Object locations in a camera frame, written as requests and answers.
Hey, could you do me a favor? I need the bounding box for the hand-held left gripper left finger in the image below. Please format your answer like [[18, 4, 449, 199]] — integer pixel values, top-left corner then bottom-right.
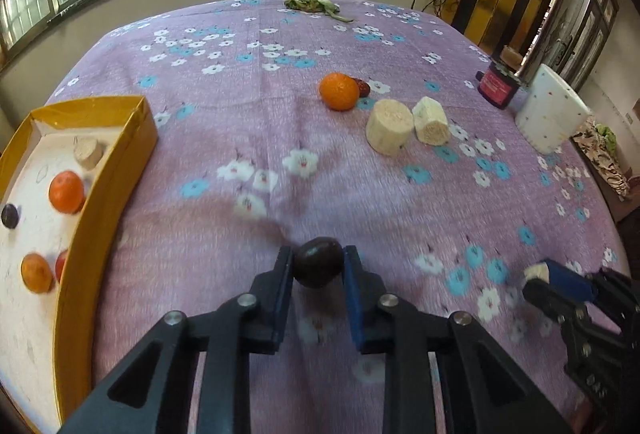
[[60, 245, 296, 434]]

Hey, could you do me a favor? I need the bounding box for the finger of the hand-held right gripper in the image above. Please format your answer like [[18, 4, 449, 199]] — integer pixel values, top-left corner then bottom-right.
[[542, 258, 599, 303], [522, 279, 577, 324]]

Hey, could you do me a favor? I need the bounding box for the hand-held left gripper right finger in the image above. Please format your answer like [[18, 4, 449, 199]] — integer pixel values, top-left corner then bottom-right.
[[342, 244, 576, 434]]

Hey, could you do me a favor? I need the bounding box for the white cane chunk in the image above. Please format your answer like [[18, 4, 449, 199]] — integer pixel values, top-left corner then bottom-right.
[[73, 136, 104, 172], [522, 263, 550, 284]]

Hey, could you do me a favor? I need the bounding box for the dark purple plum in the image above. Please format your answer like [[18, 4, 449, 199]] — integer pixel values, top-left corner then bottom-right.
[[0, 203, 21, 230], [293, 237, 346, 290]]

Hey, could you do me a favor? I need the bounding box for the yellow cardboard box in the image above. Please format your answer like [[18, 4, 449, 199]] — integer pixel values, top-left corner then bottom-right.
[[0, 95, 160, 434]]

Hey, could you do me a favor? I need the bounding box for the red tomato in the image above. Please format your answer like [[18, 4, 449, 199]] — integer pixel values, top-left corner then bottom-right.
[[54, 249, 70, 284]]

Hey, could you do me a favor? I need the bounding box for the large orange tomato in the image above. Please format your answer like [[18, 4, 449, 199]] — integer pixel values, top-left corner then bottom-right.
[[48, 170, 86, 215]]

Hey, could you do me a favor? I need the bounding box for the small orange kumquat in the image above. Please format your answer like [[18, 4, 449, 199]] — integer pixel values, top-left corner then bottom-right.
[[20, 252, 54, 294]]

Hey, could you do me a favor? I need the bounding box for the leaf patterned cloth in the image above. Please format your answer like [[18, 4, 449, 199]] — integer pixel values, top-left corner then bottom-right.
[[572, 119, 632, 201]]

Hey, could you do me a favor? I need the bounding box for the white dotted cup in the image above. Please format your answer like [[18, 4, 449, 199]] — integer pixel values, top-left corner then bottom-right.
[[515, 63, 594, 155]]

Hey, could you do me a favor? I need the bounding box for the large white cane cylinder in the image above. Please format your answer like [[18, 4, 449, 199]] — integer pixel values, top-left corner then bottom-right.
[[365, 99, 416, 158]]

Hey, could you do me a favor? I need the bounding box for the small white cane cylinder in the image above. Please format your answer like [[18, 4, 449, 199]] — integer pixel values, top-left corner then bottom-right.
[[412, 96, 449, 146]]

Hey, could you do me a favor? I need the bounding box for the red black jar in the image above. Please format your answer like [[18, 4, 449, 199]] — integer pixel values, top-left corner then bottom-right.
[[475, 60, 531, 109]]

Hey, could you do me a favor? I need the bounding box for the orange mandarin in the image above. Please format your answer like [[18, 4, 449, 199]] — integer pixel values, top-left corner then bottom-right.
[[319, 72, 360, 112]]

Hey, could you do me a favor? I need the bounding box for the wooden glazed door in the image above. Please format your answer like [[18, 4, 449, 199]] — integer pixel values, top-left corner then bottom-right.
[[550, 0, 622, 91]]

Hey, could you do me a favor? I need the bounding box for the green leafy vegetable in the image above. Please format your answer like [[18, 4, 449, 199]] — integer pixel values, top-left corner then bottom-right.
[[283, 0, 355, 23]]

